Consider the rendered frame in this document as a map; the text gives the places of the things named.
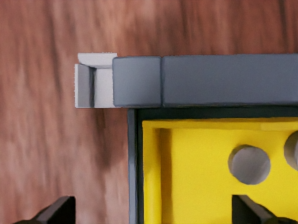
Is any yellow bin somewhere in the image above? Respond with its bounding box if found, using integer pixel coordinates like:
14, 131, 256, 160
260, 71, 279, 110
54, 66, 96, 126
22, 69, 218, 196
142, 117, 298, 224

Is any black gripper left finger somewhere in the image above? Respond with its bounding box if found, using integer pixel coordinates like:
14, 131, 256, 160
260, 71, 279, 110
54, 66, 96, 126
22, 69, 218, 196
13, 196, 76, 224

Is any grey steel disc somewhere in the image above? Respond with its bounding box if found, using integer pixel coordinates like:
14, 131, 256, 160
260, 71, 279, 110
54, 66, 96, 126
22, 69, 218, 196
283, 131, 298, 171
228, 144, 271, 185

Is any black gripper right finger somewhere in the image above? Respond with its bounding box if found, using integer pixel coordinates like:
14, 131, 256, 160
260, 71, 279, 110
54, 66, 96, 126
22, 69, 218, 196
231, 194, 298, 224

